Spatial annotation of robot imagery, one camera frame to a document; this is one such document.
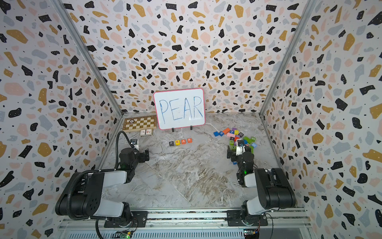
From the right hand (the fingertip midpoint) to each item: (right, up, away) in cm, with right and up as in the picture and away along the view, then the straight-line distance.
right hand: (238, 145), depth 91 cm
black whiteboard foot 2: (-30, +11, +19) cm, 37 cm away
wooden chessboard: (-68, +14, +20) cm, 73 cm away
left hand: (-60, -2, +2) cm, 60 cm away
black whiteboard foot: (-44, +9, +19) cm, 48 cm away
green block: (+12, +1, +14) cm, 19 cm away
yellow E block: (-39, 0, +12) cm, 41 cm away
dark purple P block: (-44, 0, +12) cm, 45 cm away
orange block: (-4, +9, +19) cm, 21 cm away
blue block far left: (-12, +6, +19) cm, 23 cm away
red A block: (-35, +1, +12) cm, 37 cm away
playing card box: (-62, +7, +16) cm, 65 cm away
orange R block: (-31, +2, +14) cm, 34 cm away
